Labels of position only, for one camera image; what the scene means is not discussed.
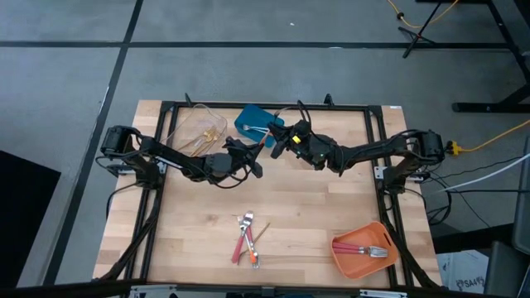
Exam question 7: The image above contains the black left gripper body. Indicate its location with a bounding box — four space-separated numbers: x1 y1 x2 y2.
205 138 254 183

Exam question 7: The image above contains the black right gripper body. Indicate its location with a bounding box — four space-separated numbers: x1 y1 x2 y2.
287 123 343 171

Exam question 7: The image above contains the red-handled silver fork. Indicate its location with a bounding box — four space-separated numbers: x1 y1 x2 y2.
230 210 254 265
331 241 389 254
331 246 389 259

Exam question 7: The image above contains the teal plastic bin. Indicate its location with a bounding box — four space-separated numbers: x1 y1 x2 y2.
234 103 286 149

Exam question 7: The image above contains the clear plastic bin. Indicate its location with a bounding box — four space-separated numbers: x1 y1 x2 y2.
159 103 229 161

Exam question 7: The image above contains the black and white power adapter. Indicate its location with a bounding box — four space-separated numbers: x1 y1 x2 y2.
106 163 137 178

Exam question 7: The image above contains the orange plastic bin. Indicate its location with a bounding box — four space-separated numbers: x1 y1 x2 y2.
330 220 400 281

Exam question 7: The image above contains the silver aluminium bar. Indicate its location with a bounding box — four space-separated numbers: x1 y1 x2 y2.
128 289 175 298
359 289 409 298

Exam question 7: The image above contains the black tripod stand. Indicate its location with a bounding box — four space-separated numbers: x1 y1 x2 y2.
397 0 445 60

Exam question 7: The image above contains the white cardboard box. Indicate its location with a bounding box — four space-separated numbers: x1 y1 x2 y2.
436 249 493 296

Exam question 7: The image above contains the black floor mat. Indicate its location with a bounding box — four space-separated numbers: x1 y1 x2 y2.
0 149 62 290

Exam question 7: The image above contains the dark grey case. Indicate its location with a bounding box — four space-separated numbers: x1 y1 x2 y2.
482 242 530 298

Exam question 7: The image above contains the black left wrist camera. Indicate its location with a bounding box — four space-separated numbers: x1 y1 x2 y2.
247 161 265 180

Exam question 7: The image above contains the yellow extension cable with plug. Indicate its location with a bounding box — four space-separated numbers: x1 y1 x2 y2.
445 119 530 156

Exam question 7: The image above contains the thin yellow cable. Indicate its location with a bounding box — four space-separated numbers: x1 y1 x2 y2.
387 0 460 30

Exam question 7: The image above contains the black floor cable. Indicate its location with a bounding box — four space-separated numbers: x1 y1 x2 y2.
428 156 525 183
449 189 530 195

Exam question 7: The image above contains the white cable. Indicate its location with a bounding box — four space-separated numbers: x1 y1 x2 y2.
436 152 530 194

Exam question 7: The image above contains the black desk leg frame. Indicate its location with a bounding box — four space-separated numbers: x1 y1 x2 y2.
416 0 530 113

